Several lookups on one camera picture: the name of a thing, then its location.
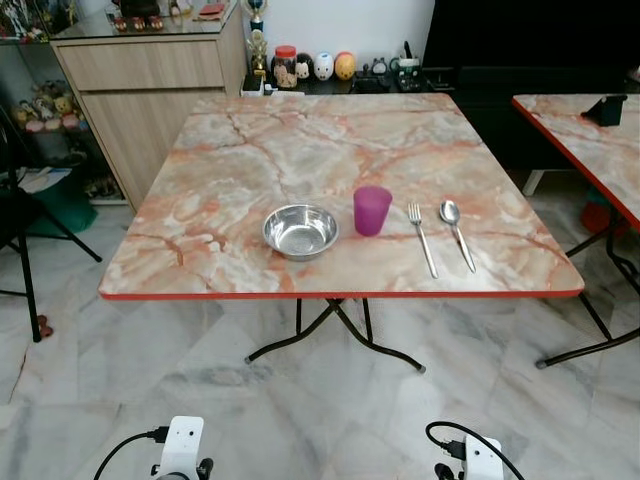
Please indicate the black television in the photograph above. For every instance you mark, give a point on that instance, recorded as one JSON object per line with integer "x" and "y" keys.
{"x": 530, "y": 30}

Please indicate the small grey figure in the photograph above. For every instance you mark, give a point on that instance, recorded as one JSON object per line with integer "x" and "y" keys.
{"x": 379, "y": 68}

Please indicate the gold trophy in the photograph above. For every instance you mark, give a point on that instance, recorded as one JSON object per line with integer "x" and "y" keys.
{"x": 258, "y": 55}

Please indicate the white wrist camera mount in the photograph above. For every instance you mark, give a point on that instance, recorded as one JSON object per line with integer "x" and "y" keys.
{"x": 183, "y": 445}
{"x": 485, "y": 460}

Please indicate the purple plastic cup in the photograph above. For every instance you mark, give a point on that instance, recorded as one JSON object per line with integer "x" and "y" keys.
{"x": 372, "y": 212}

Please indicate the white egg figure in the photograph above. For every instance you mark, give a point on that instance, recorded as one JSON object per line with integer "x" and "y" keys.
{"x": 323, "y": 67}

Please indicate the steel spoon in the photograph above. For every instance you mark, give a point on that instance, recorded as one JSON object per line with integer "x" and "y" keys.
{"x": 449, "y": 211}

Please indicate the glass display shelf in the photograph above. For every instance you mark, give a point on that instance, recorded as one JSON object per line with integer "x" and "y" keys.
{"x": 40, "y": 130}

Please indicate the marble folding table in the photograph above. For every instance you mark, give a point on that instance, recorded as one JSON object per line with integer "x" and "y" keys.
{"x": 300, "y": 150}

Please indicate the green bin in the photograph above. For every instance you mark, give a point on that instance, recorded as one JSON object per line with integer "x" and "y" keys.
{"x": 65, "y": 210}

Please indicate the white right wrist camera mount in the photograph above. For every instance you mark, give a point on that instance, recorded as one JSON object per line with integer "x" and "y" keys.
{"x": 485, "y": 460}

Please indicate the orange egg figure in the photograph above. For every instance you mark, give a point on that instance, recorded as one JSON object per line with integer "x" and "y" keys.
{"x": 345, "y": 67}

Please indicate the steel fork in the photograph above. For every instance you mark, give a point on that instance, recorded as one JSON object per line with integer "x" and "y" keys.
{"x": 423, "y": 245}

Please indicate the wooden drawer cabinet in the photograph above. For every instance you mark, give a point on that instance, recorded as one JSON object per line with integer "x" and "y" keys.
{"x": 140, "y": 100}

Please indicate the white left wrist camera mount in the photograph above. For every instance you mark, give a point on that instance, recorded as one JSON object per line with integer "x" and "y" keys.
{"x": 183, "y": 445}

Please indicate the black phone stand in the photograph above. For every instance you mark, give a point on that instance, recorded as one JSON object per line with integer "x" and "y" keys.
{"x": 606, "y": 110}

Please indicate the small steel bowl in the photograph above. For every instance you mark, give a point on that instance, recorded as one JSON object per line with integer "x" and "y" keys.
{"x": 300, "y": 232}

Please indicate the black white mouse figure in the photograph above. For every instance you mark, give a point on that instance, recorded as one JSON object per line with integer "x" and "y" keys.
{"x": 304, "y": 67}

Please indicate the green mug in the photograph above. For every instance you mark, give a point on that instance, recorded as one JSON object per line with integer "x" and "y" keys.
{"x": 409, "y": 68}

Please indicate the red lid jar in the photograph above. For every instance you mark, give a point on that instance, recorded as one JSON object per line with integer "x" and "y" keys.
{"x": 286, "y": 70}

